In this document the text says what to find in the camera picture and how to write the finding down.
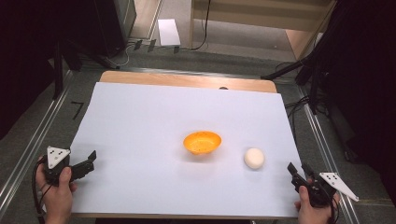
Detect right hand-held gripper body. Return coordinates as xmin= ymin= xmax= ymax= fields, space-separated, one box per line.
xmin=305 ymin=172 xmax=360 ymax=208

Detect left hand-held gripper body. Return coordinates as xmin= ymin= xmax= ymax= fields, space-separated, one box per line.
xmin=42 ymin=146 xmax=74 ymax=188

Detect person's right hand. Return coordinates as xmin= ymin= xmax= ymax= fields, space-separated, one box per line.
xmin=293 ymin=178 xmax=341 ymax=224

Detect person's left hand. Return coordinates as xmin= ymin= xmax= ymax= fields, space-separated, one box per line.
xmin=35 ymin=156 xmax=78 ymax=224

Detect white round bun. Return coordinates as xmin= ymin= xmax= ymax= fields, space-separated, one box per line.
xmin=243 ymin=147 xmax=266 ymax=171

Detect white paper sheet table cover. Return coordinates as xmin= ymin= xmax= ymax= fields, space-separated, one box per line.
xmin=70 ymin=81 xmax=303 ymax=218

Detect black metal stand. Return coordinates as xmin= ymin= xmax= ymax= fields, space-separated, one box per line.
xmin=51 ymin=41 xmax=82 ymax=101
xmin=261 ymin=46 xmax=328 ymax=116

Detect orange plastic bowl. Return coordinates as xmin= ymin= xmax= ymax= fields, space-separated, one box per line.
xmin=182 ymin=130 xmax=223 ymax=156

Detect black cabinet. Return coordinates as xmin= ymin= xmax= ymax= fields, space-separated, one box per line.
xmin=92 ymin=0 xmax=138 ymax=60

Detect white sheet on floor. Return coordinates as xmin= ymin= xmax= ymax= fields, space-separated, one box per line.
xmin=157 ymin=19 xmax=182 ymax=48

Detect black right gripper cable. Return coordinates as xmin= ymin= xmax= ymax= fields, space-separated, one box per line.
xmin=323 ymin=186 xmax=341 ymax=224

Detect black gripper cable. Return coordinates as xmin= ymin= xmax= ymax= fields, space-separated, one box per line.
xmin=323 ymin=186 xmax=341 ymax=224
xmin=31 ymin=161 xmax=53 ymax=224

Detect metal floor rail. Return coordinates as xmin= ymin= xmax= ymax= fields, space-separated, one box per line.
xmin=297 ymin=85 xmax=362 ymax=224
xmin=0 ymin=69 xmax=76 ymax=213

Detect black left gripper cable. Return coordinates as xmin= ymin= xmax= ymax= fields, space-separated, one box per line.
xmin=31 ymin=161 xmax=53 ymax=224

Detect black floor cables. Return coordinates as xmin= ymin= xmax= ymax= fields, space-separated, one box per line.
xmin=283 ymin=94 xmax=314 ymax=139

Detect white floor cable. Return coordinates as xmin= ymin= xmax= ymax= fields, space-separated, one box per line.
xmin=114 ymin=39 xmax=139 ymax=68

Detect light wooden furniture frame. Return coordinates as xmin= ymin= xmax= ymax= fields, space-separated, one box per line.
xmin=188 ymin=0 xmax=339 ymax=61

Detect black hanging cable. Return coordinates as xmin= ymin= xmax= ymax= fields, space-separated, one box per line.
xmin=189 ymin=0 xmax=213 ymax=51

